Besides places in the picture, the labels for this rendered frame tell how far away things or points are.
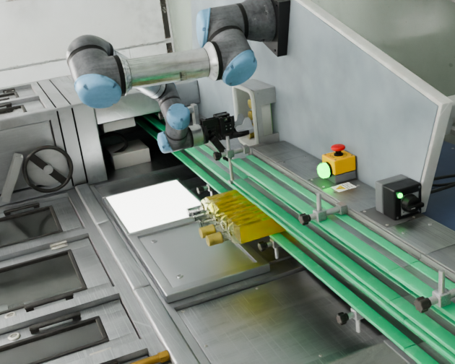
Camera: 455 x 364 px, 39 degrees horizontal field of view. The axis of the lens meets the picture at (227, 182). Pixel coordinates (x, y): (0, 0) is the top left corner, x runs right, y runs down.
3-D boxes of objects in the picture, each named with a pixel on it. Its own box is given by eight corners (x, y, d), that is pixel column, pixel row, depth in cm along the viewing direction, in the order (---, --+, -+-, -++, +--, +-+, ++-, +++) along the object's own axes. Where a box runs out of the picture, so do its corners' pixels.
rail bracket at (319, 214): (341, 209, 167) (297, 222, 163) (341, 183, 165) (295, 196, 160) (350, 214, 164) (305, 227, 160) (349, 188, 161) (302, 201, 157)
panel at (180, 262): (179, 183, 277) (102, 203, 266) (178, 177, 276) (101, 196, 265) (271, 271, 198) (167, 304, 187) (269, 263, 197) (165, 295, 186)
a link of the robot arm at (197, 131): (195, 149, 218) (187, 144, 225) (207, 146, 220) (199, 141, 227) (192, 128, 216) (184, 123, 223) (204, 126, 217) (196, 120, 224)
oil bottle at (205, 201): (256, 198, 222) (199, 214, 216) (255, 183, 220) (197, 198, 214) (263, 203, 218) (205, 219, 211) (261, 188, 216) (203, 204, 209)
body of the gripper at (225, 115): (236, 115, 220) (204, 122, 216) (238, 139, 224) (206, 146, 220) (227, 110, 227) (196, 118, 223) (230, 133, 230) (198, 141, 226)
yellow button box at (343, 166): (344, 170, 187) (322, 177, 185) (343, 146, 184) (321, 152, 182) (357, 178, 181) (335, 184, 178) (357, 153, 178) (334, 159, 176)
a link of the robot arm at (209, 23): (232, -6, 198) (191, 1, 194) (248, 24, 192) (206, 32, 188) (228, 23, 208) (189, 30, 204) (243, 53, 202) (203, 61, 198)
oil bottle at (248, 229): (287, 221, 202) (225, 239, 195) (286, 205, 200) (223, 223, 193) (296, 228, 197) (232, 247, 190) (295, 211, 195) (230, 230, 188)
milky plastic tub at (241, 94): (258, 136, 241) (237, 141, 238) (252, 78, 232) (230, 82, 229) (279, 148, 225) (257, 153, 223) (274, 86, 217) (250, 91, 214)
